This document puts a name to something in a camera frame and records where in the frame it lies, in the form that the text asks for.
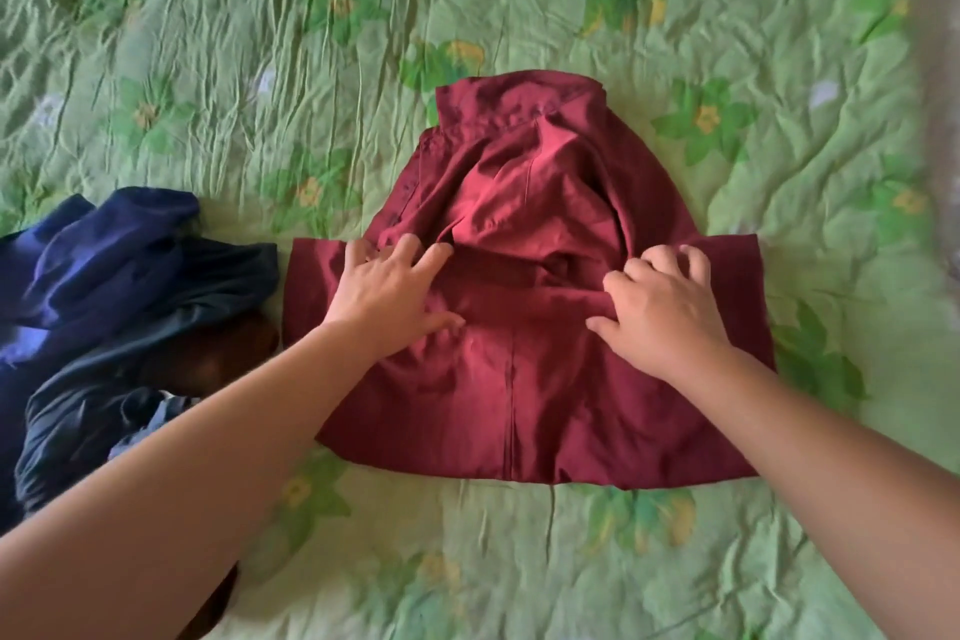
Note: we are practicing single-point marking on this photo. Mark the person's right hand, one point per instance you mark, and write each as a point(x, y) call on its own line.
point(667, 324)

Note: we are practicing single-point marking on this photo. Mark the person's left forearm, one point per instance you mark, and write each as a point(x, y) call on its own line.
point(165, 504)

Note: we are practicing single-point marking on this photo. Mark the person's left hand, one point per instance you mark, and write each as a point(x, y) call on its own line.
point(382, 309)

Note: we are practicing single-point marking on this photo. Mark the green floral bedsheet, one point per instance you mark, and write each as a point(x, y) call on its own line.
point(300, 24)

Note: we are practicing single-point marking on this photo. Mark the blue shirt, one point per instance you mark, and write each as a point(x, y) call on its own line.
point(90, 257)

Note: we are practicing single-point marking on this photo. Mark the person's right forearm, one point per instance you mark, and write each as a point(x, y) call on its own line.
point(840, 489)

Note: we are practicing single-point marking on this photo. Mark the dark red shirt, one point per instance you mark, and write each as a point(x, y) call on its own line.
point(540, 197)

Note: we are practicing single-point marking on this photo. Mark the brown fleece garment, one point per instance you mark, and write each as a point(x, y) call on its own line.
point(217, 354)

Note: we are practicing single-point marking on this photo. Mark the dark navy clothes pile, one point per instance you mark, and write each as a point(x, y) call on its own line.
point(210, 279)

